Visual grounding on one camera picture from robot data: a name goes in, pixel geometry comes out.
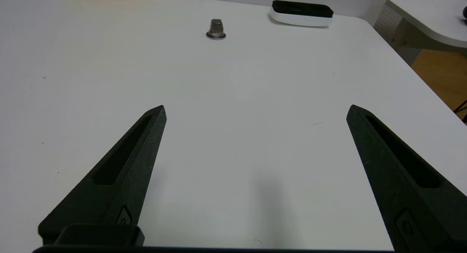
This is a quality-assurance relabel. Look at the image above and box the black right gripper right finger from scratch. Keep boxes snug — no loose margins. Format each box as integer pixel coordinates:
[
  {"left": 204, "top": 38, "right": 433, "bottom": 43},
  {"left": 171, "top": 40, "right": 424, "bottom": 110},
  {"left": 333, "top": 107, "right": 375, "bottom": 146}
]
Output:
[{"left": 346, "top": 104, "right": 467, "bottom": 253}]

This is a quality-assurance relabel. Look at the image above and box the white box with black top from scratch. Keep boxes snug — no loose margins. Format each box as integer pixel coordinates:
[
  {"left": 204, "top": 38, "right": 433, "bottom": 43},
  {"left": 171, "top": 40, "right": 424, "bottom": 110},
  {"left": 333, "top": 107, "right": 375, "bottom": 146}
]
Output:
[{"left": 270, "top": 0, "right": 334, "bottom": 27}]

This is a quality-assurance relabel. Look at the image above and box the white side table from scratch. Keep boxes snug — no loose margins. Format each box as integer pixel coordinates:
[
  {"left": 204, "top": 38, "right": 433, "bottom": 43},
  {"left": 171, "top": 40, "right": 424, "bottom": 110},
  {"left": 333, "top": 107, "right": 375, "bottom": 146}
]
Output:
[{"left": 386, "top": 0, "right": 467, "bottom": 49}]

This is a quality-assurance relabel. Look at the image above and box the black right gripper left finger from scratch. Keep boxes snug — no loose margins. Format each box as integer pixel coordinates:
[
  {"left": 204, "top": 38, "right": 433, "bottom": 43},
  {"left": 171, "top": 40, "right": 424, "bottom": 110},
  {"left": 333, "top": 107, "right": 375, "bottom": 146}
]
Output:
[{"left": 38, "top": 105, "right": 167, "bottom": 246}]

